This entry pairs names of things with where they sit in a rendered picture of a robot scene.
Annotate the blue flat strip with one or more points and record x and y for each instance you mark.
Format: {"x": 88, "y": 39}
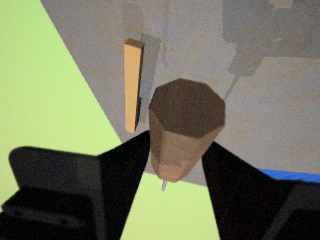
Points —
{"x": 291, "y": 175}

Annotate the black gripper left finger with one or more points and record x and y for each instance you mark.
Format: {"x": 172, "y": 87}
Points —
{"x": 110, "y": 179}

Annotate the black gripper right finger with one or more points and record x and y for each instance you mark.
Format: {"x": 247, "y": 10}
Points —
{"x": 247, "y": 203}

